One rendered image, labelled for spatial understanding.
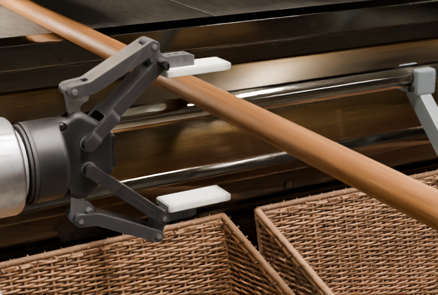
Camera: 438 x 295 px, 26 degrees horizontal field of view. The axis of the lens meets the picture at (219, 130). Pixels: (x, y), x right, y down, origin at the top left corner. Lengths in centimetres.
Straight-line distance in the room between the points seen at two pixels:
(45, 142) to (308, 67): 93
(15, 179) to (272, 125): 27
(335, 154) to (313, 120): 83
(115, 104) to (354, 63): 94
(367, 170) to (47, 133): 28
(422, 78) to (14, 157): 66
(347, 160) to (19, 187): 29
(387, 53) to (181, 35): 45
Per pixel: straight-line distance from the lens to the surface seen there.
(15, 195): 83
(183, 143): 157
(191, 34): 154
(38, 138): 84
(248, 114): 99
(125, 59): 87
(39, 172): 84
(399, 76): 130
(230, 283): 166
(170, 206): 93
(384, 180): 82
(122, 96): 88
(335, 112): 173
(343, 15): 170
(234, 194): 167
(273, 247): 163
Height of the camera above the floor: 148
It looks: 18 degrees down
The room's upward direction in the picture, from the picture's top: straight up
